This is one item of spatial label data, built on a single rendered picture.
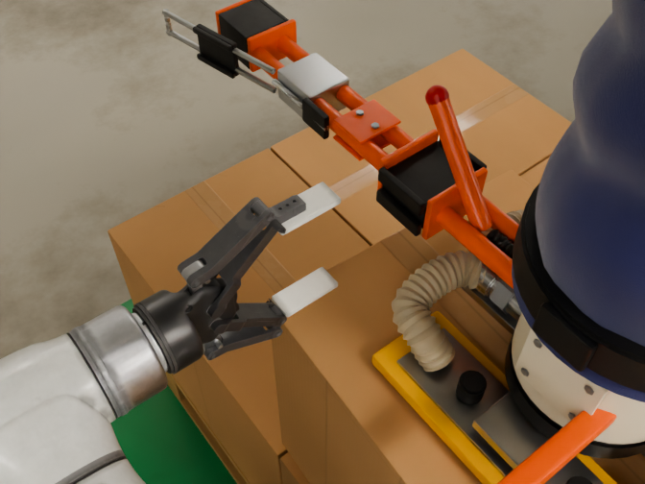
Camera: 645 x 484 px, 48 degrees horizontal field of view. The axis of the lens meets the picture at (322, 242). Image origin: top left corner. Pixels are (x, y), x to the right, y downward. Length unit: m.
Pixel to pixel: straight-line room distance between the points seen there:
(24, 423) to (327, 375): 0.33
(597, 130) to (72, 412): 0.45
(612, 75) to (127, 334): 0.44
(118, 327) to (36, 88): 2.22
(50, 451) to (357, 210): 0.99
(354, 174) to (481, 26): 1.55
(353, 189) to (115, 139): 1.19
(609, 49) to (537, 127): 1.26
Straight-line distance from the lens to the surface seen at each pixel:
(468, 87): 1.82
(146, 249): 1.47
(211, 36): 0.98
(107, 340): 0.66
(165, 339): 0.67
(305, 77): 0.92
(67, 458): 0.64
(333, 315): 0.86
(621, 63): 0.47
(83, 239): 2.26
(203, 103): 2.62
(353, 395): 0.81
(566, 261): 0.55
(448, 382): 0.79
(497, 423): 0.75
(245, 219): 0.66
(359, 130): 0.85
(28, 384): 0.65
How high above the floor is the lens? 1.66
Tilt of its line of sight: 51 degrees down
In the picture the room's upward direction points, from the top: straight up
